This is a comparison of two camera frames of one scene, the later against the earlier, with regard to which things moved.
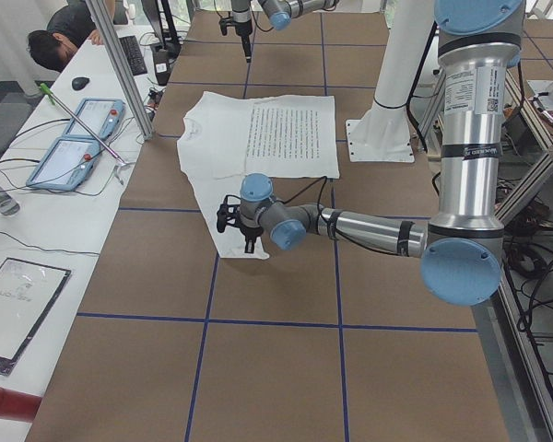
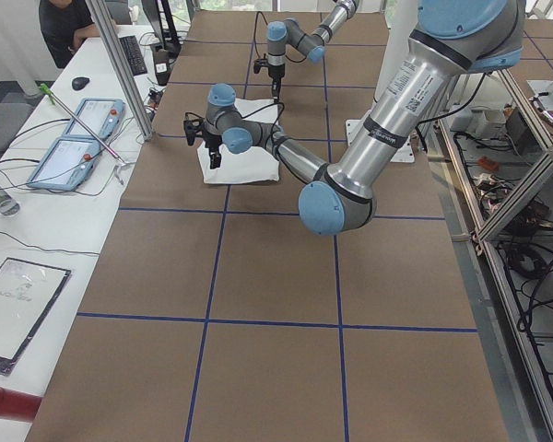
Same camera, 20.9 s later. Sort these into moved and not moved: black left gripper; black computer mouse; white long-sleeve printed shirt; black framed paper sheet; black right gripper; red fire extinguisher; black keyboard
Moved: black left gripper; white long-sleeve printed shirt; black right gripper
Not moved: black keyboard; red fire extinguisher; black framed paper sheet; black computer mouse
